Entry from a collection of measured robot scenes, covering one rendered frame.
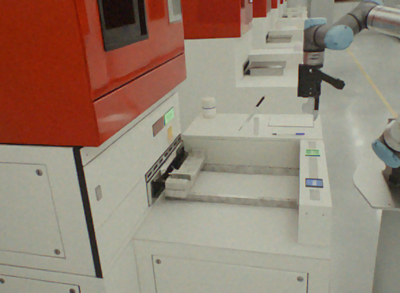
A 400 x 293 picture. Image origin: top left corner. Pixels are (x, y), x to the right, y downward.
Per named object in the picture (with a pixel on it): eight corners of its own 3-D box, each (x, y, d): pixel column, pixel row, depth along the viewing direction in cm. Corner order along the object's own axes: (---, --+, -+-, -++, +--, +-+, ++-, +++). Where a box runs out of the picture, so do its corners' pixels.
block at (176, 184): (165, 188, 147) (164, 181, 146) (168, 184, 150) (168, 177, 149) (185, 190, 145) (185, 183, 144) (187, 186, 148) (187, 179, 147)
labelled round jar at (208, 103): (201, 118, 200) (200, 100, 197) (204, 114, 207) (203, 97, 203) (214, 118, 198) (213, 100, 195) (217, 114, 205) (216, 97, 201)
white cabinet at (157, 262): (155, 410, 158) (132, 240, 129) (208, 259, 244) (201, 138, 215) (321, 448, 141) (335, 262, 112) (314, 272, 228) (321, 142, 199)
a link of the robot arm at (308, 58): (324, 49, 139) (325, 52, 132) (323, 62, 141) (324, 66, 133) (302, 49, 141) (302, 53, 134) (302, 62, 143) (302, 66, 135)
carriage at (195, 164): (165, 196, 148) (164, 189, 147) (190, 158, 180) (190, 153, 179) (185, 198, 145) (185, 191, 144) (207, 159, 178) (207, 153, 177)
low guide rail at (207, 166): (184, 170, 176) (183, 164, 175) (185, 168, 178) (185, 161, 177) (297, 176, 163) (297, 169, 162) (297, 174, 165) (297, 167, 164)
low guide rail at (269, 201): (165, 199, 152) (164, 192, 151) (167, 196, 154) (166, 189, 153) (296, 208, 139) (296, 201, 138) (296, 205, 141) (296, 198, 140)
